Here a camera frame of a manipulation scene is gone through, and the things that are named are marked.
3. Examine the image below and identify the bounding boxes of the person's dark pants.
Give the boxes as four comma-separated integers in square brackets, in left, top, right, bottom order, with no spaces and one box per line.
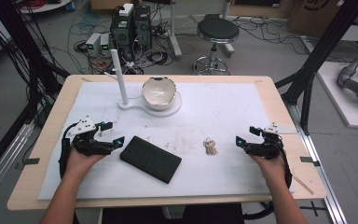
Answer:
[102,203,245,224]

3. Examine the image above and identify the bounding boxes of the dark tape piece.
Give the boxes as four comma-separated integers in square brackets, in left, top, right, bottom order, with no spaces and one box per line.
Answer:
[14,157,41,171]
[299,156,322,168]

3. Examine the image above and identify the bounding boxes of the white table mat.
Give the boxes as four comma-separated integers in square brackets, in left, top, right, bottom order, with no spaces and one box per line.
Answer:
[36,81,296,202]

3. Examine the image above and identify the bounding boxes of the white stand leg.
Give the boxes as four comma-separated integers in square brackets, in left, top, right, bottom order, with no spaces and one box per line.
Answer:
[167,0,184,61]

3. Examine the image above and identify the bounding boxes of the person's left hand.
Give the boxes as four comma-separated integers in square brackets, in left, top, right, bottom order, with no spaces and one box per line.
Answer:
[64,145,107,181]

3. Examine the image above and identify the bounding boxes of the tangle of floor cables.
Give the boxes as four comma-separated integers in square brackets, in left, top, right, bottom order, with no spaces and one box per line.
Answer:
[49,3,175,76]

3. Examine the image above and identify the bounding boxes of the thin wooden stick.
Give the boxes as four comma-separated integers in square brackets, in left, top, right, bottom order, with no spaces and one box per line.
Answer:
[292,175,314,196]

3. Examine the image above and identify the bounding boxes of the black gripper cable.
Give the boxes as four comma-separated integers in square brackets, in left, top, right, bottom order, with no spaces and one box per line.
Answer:
[243,136,294,221]
[58,122,79,181]

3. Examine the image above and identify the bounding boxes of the bunch of keys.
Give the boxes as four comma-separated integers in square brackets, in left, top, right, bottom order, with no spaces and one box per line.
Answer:
[202,136,219,157]

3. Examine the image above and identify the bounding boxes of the light wooden table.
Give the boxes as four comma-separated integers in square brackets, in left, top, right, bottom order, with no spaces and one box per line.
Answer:
[7,74,328,212]

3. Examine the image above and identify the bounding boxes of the grey power supply unit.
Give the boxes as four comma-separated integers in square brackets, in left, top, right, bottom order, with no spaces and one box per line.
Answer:
[99,32,112,57]
[85,32,103,57]

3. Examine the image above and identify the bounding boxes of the person's right hand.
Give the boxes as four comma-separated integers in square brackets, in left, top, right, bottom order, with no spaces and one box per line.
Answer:
[249,153,289,189]

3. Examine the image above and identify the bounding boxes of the black computer tower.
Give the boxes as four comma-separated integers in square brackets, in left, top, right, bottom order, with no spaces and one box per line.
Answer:
[132,5,153,51]
[109,10,135,61]

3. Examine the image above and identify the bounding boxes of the white stand with pole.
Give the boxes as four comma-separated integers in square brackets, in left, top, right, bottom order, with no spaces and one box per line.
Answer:
[109,49,183,119]

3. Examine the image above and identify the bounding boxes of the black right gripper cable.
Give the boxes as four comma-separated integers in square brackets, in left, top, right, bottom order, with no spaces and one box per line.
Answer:
[243,136,294,221]

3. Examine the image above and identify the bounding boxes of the brown cardboard box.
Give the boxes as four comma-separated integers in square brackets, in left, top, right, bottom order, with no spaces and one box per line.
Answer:
[286,0,358,39]

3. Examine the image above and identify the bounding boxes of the black metal frame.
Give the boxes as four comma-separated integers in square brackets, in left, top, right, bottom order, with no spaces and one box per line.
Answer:
[274,0,358,135]

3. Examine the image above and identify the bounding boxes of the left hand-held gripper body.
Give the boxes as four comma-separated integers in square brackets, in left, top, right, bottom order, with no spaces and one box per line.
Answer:
[64,115,116,157]

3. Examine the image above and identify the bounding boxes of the black frame with cables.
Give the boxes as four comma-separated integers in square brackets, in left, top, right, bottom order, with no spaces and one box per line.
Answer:
[0,0,71,185]

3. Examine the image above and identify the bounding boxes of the black rectangular wallet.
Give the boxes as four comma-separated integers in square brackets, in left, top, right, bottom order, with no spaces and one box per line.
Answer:
[118,134,183,185]

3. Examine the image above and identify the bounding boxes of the black round stool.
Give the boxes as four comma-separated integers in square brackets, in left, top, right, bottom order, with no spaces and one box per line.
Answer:
[192,18,241,76]

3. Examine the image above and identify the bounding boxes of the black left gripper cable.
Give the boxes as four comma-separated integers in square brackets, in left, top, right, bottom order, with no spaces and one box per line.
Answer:
[58,122,79,181]

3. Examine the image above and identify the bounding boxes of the white floor board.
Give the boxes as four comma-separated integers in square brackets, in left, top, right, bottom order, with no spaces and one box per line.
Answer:
[316,61,358,130]

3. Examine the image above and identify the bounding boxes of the aluminium rail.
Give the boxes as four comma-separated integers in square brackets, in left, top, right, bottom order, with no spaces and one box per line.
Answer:
[0,121,35,208]
[286,102,348,224]

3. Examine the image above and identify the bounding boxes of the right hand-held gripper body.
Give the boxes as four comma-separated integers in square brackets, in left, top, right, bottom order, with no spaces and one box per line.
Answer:
[243,122,286,161]

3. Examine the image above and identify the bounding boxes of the white shell-shaped bowl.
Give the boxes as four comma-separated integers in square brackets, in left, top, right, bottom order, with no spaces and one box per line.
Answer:
[141,76,178,111]

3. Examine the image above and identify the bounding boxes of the white box on tower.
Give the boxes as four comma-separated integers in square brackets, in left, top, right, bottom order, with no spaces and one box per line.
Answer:
[117,2,135,18]

